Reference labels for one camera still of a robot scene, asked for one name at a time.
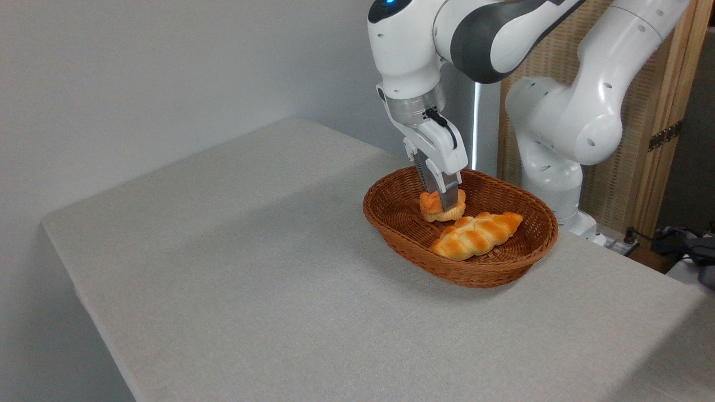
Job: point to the round knotted bread roll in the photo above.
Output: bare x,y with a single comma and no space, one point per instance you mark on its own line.
431,205

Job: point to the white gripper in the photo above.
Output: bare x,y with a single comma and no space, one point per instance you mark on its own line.
444,151

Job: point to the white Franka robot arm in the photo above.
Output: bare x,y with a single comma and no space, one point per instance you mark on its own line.
581,123

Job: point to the wooden rattan folding screen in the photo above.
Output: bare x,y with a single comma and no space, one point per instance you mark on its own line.
653,84

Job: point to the dark metal screen hinge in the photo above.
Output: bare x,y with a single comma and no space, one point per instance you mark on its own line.
665,135

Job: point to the long braided bread loaf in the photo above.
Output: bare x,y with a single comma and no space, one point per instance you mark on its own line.
475,237

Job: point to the brown wicker basket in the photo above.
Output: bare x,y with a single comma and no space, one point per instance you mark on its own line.
402,229

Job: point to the grey bundled object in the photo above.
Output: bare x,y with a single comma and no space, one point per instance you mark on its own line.
704,262

